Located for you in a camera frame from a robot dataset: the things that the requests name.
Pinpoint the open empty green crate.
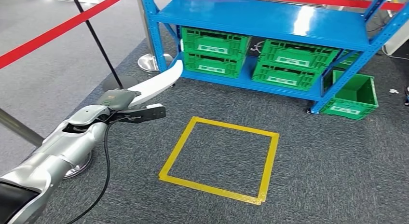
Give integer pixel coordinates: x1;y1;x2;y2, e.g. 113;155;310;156
321;70;379;120

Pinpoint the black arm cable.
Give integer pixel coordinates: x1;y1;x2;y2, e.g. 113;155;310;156
67;118;112;224

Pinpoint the chrome wire frame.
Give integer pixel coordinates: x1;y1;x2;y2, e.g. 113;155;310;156
250;40;265;54

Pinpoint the blue metal shelf rack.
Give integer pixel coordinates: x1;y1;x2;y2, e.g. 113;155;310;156
140;0;409;115

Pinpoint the white floor cable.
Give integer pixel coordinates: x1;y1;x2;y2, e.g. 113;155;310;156
382;46;409;61

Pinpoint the chrome stanchion post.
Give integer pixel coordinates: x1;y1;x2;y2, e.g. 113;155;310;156
136;0;174;73
0;107;93;180

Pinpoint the white cabinet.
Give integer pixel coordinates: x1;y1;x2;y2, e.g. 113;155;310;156
382;22;409;56

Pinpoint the green plastic crate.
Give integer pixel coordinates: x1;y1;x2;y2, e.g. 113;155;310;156
259;39;340;73
183;52;246;79
251;63;322;91
335;50;360;70
180;27;251;61

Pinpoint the white curved plastic part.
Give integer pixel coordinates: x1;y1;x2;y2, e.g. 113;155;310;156
127;59;184;109

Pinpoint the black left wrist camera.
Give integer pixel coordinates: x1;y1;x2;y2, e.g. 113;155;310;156
107;103;167;125

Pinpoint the yellow tape floor square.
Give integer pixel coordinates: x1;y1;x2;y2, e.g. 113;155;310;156
158;116;280;206

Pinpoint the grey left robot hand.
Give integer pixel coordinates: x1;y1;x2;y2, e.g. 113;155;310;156
96;88;141;112

